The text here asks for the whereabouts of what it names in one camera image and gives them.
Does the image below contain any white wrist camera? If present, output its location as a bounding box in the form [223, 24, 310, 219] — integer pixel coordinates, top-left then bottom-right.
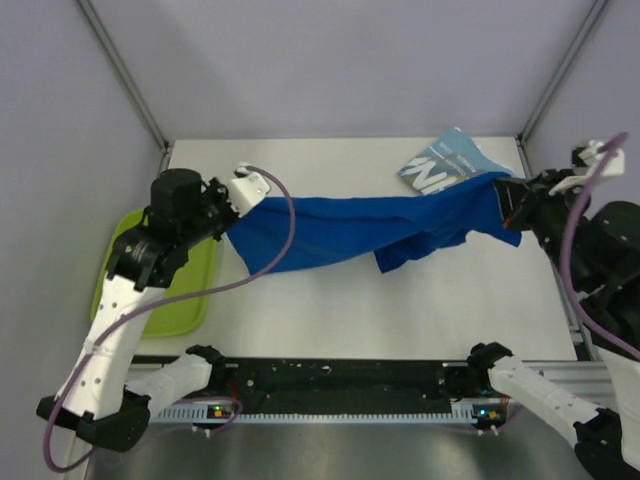
[549, 140, 626, 196]
[226, 163, 271, 217]

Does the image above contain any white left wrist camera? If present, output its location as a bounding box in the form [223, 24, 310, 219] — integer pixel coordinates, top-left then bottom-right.
[226, 163, 271, 217]

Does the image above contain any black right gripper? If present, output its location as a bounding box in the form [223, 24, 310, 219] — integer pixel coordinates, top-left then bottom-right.
[492, 166, 588, 289]

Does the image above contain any slotted cable duct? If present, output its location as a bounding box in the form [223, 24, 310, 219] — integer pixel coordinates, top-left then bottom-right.
[149, 402, 506, 426]

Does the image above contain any light blue printed folded t-shirt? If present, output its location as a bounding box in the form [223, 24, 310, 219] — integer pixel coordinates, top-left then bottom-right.
[396, 127, 514, 195]

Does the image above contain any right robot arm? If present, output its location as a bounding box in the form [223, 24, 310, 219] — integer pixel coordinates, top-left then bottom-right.
[466, 170, 639, 479]

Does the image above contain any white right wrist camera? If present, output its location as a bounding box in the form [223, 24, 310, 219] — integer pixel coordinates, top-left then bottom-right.
[549, 140, 626, 196]

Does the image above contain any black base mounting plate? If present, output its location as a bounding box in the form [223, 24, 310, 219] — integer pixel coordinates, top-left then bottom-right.
[169, 355, 526, 414]

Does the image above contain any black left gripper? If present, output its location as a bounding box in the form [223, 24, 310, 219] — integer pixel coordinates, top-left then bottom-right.
[181, 176, 247, 247]

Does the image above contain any lime green plastic tray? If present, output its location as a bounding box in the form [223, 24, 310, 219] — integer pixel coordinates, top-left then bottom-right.
[89, 210, 217, 339]

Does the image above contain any royal blue t-shirt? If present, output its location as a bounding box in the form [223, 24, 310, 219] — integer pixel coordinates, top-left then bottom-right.
[228, 174, 522, 273]

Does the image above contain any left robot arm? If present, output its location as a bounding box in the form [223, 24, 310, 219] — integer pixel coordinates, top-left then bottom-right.
[36, 169, 239, 452]

